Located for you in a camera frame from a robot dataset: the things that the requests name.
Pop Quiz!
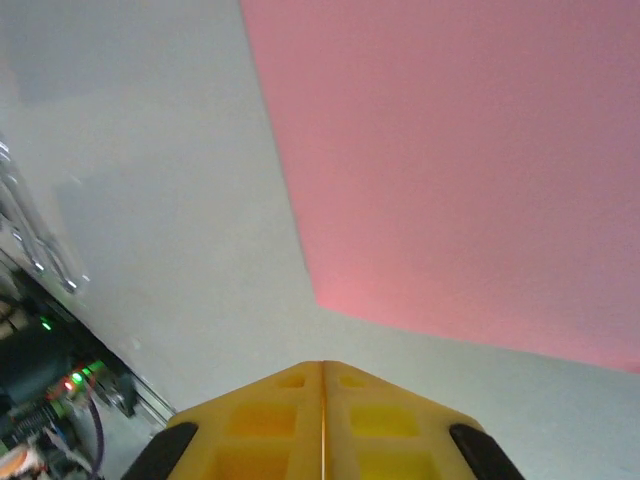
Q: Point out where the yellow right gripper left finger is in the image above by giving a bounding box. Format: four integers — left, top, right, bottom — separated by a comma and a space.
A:
119, 360, 325, 480

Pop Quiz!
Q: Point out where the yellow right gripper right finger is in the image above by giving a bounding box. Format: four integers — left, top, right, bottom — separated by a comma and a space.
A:
323, 360, 526, 480

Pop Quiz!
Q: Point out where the pink square paper sheet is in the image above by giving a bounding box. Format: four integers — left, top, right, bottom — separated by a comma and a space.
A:
239, 0, 640, 375

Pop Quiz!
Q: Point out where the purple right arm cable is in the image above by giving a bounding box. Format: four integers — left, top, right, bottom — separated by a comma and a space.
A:
84, 384, 107, 480

